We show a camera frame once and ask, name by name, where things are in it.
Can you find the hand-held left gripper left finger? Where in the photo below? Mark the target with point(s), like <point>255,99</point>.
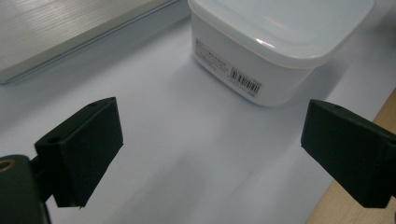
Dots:
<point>84,149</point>

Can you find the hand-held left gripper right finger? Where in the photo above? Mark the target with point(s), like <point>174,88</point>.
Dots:
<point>348,149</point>

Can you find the wooden board with grey frame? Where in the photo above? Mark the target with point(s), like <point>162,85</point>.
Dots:
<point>62,28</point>

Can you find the white plastic container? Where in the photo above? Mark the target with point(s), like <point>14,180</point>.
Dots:
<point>280,81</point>

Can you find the translucent white container lid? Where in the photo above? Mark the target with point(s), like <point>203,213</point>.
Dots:
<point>295,28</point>

